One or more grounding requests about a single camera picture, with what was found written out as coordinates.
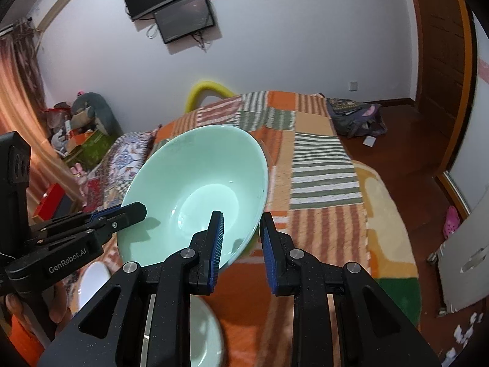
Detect mint green plate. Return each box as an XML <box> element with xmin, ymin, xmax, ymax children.
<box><xmin>190</xmin><ymin>295</ymin><xmax>226</xmax><ymax>367</ymax></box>

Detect mint green bowl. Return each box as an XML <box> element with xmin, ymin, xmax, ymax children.
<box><xmin>117</xmin><ymin>125</ymin><xmax>269</xmax><ymax>270</ymax></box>

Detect person's left hand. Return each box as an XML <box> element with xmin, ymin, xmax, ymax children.
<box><xmin>5</xmin><ymin>282</ymin><xmax>74</xmax><ymax>326</ymax></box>

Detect red and blue box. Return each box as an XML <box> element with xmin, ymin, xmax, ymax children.
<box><xmin>32</xmin><ymin>183</ymin><xmax>78</xmax><ymax>223</ymax></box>

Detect white bowl black dots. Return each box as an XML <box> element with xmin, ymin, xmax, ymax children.
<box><xmin>78</xmin><ymin>261</ymin><xmax>111</xmax><ymax>310</ymax></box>

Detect pink rabbit toy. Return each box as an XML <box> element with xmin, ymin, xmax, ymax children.
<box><xmin>71</xmin><ymin>162</ymin><xmax>87</xmax><ymax>186</ymax></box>

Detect ornate patterned quilt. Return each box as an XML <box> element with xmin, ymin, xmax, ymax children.
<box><xmin>77</xmin><ymin>128</ymin><xmax>158</xmax><ymax>212</ymax></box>

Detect green cardboard box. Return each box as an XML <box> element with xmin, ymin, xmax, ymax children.
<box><xmin>61</xmin><ymin>130</ymin><xmax>117</xmax><ymax>172</ymax></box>

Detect grey plush shark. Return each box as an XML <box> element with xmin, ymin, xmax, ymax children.
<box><xmin>71</xmin><ymin>92</ymin><xmax>123</xmax><ymax>136</ymax></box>

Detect orange curtain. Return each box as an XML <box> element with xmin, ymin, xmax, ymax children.
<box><xmin>1</xmin><ymin>19</ymin><xmax>81</xmax><ymax>213</ymax></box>

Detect dark backpack on floor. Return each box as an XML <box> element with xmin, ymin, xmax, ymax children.
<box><xmin>326</xmin><ymin>98</ymin><xmax>387</xmax><ymax>138</ymax></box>

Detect pink slipper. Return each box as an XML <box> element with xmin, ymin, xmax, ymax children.
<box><xmin>443</xmin><ymin>206</ymin><xmax>460</xmax><ymax>239</ymax></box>

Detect white foam board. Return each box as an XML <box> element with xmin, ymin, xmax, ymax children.
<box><xmin>428</xmin><ymin>195</ymin><xmax>489</xmax><ymax>317</ymax></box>

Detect wooden door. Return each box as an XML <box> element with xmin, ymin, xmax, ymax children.
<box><xmin>413</xmin><ymin>0</ymin><xmax>476</xmax><ymax>176</ymax></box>

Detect yellow plush ring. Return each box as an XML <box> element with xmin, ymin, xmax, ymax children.
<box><xmin>184</xmin><ymin>80</ymin><xmax>238</xmax><ymax>114</ymax></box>

